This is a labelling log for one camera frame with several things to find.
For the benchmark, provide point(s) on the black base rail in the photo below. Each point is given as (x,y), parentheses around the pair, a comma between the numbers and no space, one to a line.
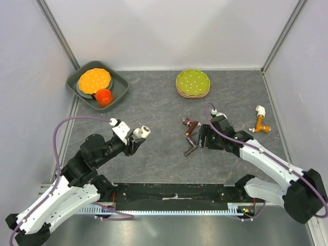
(157,197)

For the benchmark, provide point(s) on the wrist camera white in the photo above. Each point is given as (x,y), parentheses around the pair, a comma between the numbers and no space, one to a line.
(219,119)
(120,129)

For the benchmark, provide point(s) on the green polka dot plate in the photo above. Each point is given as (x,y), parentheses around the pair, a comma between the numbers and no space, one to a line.
(193,77)

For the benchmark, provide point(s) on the grey-green plate under orange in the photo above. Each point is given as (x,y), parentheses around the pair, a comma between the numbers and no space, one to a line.
(81,92)

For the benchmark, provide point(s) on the orange mug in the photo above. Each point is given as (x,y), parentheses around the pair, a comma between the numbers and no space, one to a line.
(103,97)

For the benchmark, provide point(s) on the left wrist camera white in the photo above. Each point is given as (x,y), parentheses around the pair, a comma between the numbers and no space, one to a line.
(120,129)

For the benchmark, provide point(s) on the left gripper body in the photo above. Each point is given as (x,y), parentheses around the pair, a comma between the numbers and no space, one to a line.
(127,148)

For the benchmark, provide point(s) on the dark green square tray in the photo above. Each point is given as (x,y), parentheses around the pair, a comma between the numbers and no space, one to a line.
(119,86)

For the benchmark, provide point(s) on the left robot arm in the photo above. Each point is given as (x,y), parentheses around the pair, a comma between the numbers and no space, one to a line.
(77,185)

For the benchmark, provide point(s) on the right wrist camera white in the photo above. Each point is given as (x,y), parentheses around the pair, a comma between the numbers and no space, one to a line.
(219,119)

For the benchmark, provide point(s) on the maroon faucet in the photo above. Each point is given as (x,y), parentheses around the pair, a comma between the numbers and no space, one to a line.
(191,125)

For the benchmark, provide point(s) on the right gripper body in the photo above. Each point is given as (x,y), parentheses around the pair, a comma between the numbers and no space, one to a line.
(212,141)

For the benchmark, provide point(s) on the orange faucet with white elbow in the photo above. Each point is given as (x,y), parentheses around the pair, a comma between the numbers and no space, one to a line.
(260,127)

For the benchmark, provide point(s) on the dark grey metal faucet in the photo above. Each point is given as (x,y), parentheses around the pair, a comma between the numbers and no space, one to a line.
(193,146)

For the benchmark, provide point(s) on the orange polka dot plate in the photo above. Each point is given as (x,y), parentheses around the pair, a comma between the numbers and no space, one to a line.
(98,71)

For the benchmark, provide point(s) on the white pvc elbow fitting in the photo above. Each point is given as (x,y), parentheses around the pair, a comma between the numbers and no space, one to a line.
(142,132)

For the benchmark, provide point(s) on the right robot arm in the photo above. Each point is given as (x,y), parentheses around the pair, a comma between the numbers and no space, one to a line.
(301,193)

